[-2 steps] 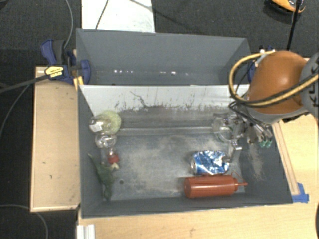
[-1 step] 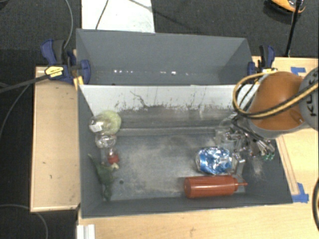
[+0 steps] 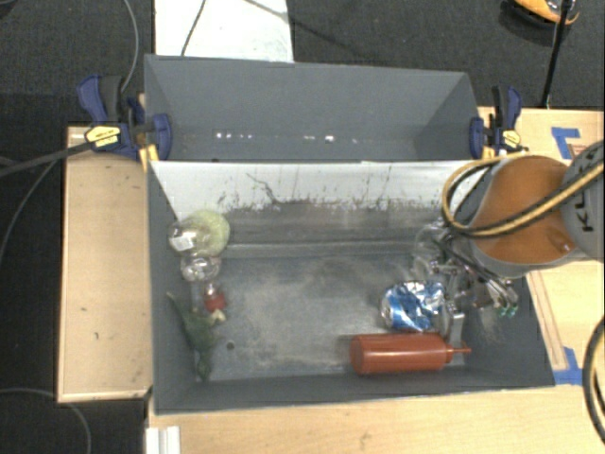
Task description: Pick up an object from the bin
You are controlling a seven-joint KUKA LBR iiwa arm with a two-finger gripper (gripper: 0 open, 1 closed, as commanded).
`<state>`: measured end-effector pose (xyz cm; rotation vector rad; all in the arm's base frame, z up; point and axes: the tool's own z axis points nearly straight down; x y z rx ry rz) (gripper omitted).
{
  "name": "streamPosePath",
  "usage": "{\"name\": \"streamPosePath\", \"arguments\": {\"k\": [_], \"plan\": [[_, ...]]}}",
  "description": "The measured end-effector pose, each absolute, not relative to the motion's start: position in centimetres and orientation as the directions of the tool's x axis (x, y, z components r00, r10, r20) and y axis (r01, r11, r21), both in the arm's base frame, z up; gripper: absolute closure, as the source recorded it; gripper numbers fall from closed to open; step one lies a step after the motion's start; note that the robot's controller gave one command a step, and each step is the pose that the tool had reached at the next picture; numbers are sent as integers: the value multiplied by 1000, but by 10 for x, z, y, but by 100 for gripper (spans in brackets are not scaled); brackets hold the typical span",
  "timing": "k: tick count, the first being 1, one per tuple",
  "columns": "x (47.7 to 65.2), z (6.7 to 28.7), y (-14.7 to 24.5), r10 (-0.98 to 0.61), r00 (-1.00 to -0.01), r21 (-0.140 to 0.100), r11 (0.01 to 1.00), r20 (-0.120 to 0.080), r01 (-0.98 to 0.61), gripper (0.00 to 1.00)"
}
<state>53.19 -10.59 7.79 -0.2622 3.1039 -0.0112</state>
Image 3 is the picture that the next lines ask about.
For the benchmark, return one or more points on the green toy lizard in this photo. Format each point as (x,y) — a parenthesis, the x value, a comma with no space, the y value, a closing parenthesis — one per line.
(198,334)

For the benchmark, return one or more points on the grey metal bin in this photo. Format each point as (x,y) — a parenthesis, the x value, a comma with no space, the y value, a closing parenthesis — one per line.
(302,301)

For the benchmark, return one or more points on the pale wood board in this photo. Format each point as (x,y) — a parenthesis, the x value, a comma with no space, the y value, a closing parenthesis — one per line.
(106,277)

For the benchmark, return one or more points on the red-brown squeeze bottle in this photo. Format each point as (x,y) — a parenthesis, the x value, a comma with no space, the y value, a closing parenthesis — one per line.
(397,354)

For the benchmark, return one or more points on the small red toy fruit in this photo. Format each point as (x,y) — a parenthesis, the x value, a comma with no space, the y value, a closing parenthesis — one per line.
(215,301)

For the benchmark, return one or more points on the pale green ball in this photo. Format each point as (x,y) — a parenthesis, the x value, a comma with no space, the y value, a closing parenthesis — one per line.
(212,230)

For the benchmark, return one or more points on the crushed blue and silver can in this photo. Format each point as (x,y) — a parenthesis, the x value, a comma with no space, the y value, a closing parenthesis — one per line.
(411,305)

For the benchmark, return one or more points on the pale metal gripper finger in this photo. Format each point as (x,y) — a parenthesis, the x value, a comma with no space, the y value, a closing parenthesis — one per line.
(445,319)
(458,331)

